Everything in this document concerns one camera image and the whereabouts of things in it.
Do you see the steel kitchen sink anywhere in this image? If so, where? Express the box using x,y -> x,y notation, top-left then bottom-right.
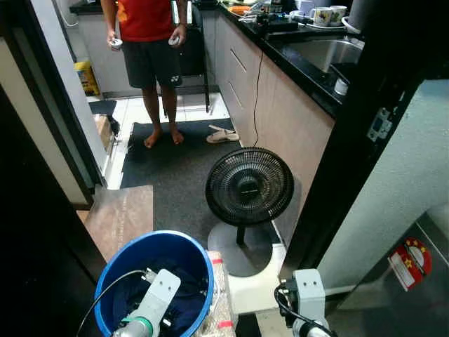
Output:
277,37 -> 364,74

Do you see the beige slipper pair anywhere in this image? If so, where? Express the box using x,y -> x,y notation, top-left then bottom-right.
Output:
207,125 -> 240,144

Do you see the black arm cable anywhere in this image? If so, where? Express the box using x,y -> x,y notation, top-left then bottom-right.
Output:
275,281 -> 337,337
76,270 -> 148,337

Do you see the clear plastic jug red cap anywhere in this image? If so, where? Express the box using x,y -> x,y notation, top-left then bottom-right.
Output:
200,251 -> 238,337

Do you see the black floor fan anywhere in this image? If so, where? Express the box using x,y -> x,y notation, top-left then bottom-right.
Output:
206,147 -> 295,277

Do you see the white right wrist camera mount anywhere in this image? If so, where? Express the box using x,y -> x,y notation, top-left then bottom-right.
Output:
293,269 -> 327,324

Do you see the beige kitchen cabinet black counter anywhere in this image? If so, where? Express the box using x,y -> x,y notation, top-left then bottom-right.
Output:
210,4 -> 366,232

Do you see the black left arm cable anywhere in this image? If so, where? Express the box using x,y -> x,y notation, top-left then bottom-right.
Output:
76,270 -> 148,337

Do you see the dark grey floor mat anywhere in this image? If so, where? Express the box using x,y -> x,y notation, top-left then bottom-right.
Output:
119,119 -> 295,246

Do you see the metal door hinge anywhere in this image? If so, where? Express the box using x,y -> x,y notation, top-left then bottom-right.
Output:
368,107 -> 394,143

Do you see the person in red shirt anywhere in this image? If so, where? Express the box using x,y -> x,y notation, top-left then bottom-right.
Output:
100,0 -> 189,149

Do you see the navy blue cloth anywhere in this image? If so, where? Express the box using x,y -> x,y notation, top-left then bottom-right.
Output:
112,261 -> 209,336

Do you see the grey top-load washing machine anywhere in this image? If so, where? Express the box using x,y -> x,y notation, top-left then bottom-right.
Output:
330,211 -> 449,337

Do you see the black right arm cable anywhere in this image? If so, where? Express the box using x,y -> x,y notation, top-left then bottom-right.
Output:
275,281 -> 337,337

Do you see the white patterned mug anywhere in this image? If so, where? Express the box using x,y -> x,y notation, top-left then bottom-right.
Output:
330,6 -> 349,26
311,7 -> 334,27

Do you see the blue plastic bucket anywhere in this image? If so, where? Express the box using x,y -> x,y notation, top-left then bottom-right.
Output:
95,230 -> 215,337

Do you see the red white sticker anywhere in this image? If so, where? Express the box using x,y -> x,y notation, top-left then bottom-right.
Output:
388,237 -> 433,291

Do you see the black chair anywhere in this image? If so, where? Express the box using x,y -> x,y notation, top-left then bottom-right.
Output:
168,0 -> 211,113

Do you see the black countertop appliance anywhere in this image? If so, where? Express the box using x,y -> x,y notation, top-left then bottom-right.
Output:
254,13 -> 300,36

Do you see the yellow container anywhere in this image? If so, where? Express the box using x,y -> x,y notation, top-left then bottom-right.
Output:
74,60 -> 101,97

